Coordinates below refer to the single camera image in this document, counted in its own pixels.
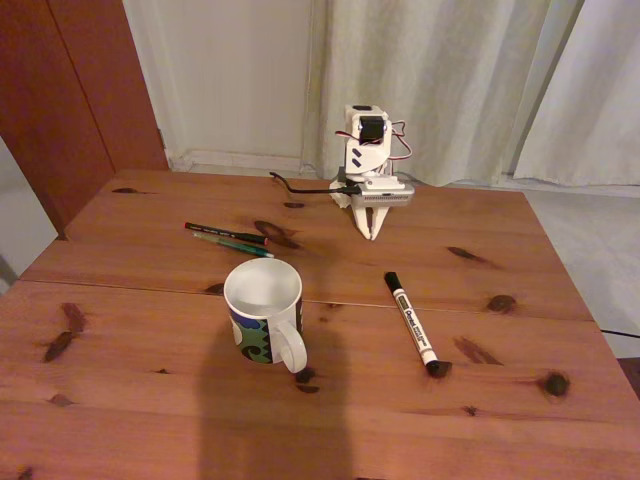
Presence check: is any white patterned mug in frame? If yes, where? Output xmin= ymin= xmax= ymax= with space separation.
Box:
xmin=223 ymin=257 xmax=309 ymax=375

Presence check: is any green mechanical pencil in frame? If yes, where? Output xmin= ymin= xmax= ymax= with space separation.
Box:
xmin=192 ymin=231 xmax=276 ymax=260

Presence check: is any black pen with red end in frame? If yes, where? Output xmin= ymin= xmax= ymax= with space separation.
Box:
xmin=183 ymin=221 xmax=269 ymax=247

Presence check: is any black and white marker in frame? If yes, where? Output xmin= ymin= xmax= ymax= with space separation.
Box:
xmin=383 ymin=271 xmax=446 ymax=377

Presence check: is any white curtain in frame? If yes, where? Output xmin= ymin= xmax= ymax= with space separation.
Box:
xmin=513 ymin=0 xmax=640 ymax=189
xmin=302 ymin=0 xmax=586 ymax=189

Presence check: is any brown wooden cabinet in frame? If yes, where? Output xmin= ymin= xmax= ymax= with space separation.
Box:
xmin=0 ymin=0 xmax=169 ymax=242

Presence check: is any silver camera box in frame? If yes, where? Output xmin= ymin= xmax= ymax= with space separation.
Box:
xmin=357 ymin=179 xmax=417 ymax=208

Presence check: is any black camera cable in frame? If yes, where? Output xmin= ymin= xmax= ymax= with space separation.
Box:
xmin=269 ymin=171 xmax=362 ymax=198

